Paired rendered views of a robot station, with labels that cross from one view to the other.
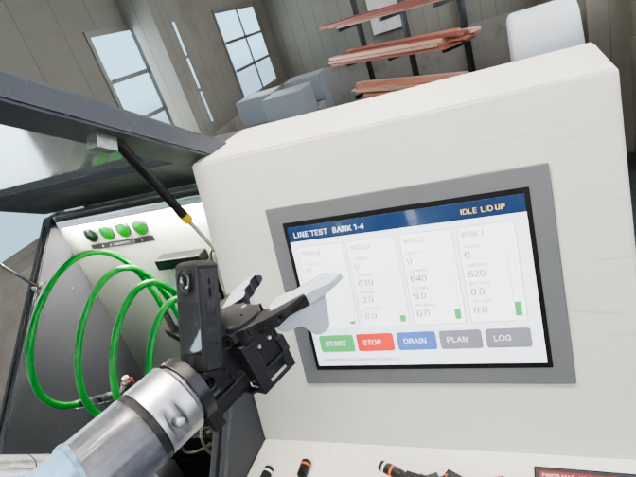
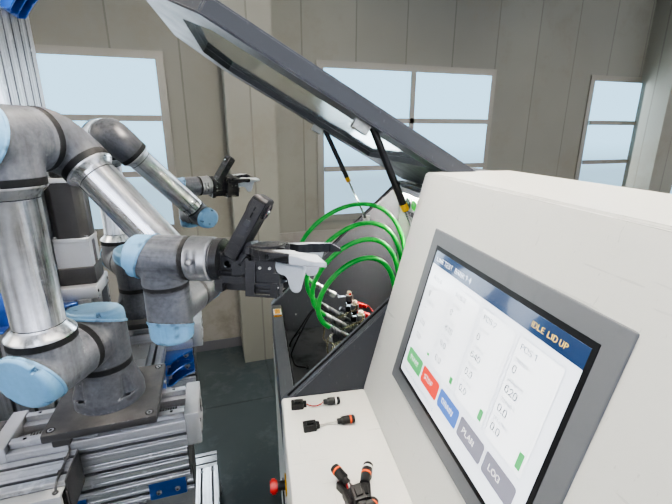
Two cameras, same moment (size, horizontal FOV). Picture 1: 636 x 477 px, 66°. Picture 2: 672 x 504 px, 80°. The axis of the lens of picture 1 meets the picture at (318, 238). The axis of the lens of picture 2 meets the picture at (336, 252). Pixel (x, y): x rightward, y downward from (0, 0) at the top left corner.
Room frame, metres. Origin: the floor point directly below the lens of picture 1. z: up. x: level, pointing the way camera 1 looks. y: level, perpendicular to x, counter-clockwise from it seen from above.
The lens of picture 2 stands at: (0.18, -0.44, 1.64)
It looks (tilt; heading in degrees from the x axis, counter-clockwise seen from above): 17 degrees down; 52
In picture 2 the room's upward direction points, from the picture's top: straight up
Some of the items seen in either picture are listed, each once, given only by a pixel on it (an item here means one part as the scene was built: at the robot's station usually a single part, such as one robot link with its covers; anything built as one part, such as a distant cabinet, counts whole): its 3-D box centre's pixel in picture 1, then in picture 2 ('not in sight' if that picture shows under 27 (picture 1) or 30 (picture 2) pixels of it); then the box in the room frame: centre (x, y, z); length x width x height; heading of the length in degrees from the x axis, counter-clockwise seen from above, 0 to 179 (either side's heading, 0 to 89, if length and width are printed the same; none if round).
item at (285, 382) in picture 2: not in sight; (282, 361); (0.79, 0.65, 0.87); 0.62 x 0.04 x 0.16; 63
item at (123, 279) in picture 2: not in sight; (133, 265); (0.43, 1.01, 1.20); 0.13 x 0.12 x 0.14; 95
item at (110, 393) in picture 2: not in sight; (107, 376); (0.26, 0.53, 1.09); 0.15 x 0.15 x 0.10
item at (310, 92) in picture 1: (295, 145); not in sight; (5.08, -0.10, 0.60); 1.20 x 0.80 x 1.19; 161
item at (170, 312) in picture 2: not in sight; (174, 307); (0.36, 0.26, 1.34); 0.11 x 0.08 x 0.11; 44
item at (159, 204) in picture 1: (133, 210); (427, 197); (1.24, 0.42, 1.43); 0.54 x 0.03 x 0.02; 63
